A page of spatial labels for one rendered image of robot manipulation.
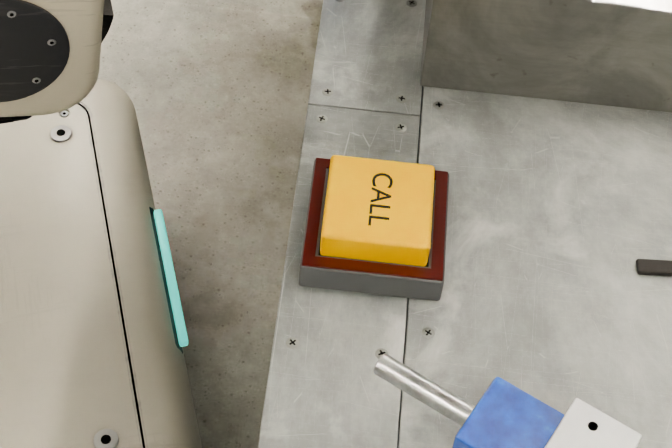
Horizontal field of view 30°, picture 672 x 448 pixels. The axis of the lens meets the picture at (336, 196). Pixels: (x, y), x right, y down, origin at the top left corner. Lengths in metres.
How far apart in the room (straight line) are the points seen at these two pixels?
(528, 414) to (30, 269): 0.83
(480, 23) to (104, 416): 0.65
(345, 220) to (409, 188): 0.04
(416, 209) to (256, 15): 1.34
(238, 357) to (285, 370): 0.94
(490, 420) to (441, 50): 0.26
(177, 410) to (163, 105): 0.71
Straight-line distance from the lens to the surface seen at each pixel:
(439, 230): 0.71
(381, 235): 0.68
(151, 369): 1.29
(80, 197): 1.42
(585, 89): 0.81
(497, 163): 0.78
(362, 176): 0.71
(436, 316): 0.70
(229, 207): 1.75
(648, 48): 0.79
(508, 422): 0.63
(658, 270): 0.74
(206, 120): 1.86
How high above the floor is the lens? 1.38
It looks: 51 degrees down
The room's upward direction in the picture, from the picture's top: 5 degrees clockwise
